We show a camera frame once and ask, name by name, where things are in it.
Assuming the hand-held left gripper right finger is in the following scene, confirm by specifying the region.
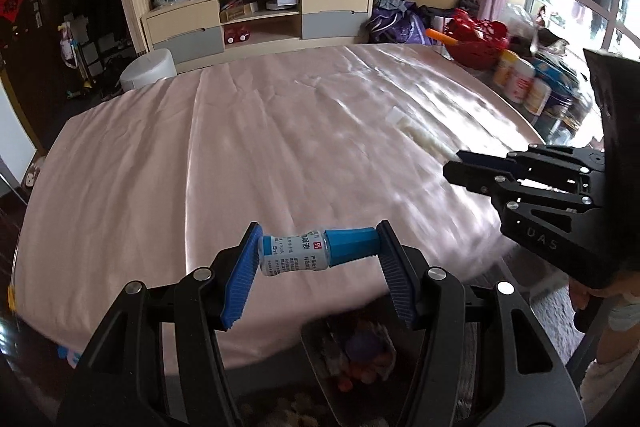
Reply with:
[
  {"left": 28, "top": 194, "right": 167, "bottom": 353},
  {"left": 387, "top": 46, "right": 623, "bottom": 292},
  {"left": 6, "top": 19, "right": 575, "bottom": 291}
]
[{"left": 376, "top": 221, "right": 586, "bottom": 427}]

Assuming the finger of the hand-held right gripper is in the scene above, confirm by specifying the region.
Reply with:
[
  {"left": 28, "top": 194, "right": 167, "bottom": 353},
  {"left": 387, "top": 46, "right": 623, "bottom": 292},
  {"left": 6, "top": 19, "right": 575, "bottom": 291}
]
[
  {"left": 443, "top": 161, "right": 601, "bottom": 212},
  {"left": 457, "top": 146, "right": 606, "bottom": 180}
]

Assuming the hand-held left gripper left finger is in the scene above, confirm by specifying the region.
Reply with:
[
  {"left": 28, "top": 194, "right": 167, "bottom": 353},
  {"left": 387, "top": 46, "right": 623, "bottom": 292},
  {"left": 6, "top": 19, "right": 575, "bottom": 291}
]
[{"left": 57, "top": 222, "right": 264, "bottom": 427}]

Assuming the purple clear plastic container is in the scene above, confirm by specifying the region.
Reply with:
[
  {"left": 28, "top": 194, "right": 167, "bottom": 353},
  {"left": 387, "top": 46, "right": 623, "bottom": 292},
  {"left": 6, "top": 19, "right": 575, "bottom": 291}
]
[{"left": 345, "top": 329, "right": 388, "bottom": 363}]

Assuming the small eye drop bottle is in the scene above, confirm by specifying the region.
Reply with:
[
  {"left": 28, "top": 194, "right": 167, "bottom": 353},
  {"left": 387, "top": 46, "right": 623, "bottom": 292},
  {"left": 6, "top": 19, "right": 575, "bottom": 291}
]
[{"left": 257, "top": 227, "right": 383, "bottom": 278}]

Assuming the red orange wrapper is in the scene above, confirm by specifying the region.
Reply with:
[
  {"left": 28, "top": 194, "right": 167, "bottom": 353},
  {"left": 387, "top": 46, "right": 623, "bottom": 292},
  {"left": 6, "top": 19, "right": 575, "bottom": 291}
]
[{"left": 335, "top": 357, "right": 391, "bottom": 395}]

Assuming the black trash bin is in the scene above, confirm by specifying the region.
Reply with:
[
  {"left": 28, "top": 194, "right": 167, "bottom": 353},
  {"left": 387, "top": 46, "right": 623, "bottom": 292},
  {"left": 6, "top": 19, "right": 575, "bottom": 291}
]
[{"left": 299, "top": 294, "right": 478, "bottom": 427}]

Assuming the person's right hand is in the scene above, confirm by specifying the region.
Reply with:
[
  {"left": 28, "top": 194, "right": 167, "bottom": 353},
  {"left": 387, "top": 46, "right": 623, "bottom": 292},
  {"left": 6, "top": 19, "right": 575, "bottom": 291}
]
[{"left": 569, "top": 279, "right": 591, "bottom": 313}]

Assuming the dark blue tin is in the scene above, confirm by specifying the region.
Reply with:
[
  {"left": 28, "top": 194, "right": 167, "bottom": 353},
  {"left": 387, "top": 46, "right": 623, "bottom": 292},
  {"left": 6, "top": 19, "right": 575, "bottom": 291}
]
[{"left": 540, "top": 67, "right": 593, "bottom": 140}]

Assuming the yellow white plastic bottle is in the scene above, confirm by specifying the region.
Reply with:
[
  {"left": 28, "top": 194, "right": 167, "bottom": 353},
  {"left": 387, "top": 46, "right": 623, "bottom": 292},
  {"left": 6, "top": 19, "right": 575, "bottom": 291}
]
[
  {"left": 507, "top": 57, "right": 537, "bottom": 104},
  {"left": 492, "top": 49, "right": 518, "bottom": 91},
  {"left": 523, "top": 77, "right": 552, "bottom": 116}
]

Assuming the pink tablecloth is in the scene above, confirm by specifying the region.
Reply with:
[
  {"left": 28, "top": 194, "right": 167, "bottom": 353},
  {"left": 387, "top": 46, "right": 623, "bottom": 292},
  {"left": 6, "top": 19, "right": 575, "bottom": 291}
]
[{"left": 10, "top": 43, "right": 551, "bottom": 373}]

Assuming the red basket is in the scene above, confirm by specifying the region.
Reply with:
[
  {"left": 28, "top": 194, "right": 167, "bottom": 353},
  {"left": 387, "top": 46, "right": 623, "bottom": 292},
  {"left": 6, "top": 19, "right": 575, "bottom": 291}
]
[{"left": 444, "top": 8, "right": 512, "bottom": 71}]

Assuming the orange stick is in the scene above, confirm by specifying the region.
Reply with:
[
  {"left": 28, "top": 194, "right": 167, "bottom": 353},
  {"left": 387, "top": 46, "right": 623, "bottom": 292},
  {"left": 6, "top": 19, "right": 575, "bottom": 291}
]
[{"left": 426, "top": 29, "right": 463, "bottom": 48}]

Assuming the purple bag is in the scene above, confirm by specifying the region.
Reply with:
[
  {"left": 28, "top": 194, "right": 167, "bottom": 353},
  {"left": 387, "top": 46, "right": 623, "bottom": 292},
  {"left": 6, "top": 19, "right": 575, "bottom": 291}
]
[{"left": 366, "top": 3, "right": 437, "bottom": 46}]

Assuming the white fluffy cloth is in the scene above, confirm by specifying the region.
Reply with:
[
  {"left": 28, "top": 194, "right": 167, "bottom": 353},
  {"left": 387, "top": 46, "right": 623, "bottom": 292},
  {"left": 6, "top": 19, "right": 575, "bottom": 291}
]
[{"left": 582, "top": 357, "right": 632, "bottom": 413}]

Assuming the beige grey TV cabinet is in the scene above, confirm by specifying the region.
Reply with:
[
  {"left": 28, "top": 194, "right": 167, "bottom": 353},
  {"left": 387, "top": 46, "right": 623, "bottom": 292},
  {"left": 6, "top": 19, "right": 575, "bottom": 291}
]
[{"left": 141, "top": 0, "right": 375, "bottom": 74}]

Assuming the red paper door decoration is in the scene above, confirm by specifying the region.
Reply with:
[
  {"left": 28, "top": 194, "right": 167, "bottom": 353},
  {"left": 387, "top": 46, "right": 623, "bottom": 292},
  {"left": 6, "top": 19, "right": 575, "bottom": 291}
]
[{"left": 0, "top": 0, "right": 24, "bottom": 24}]

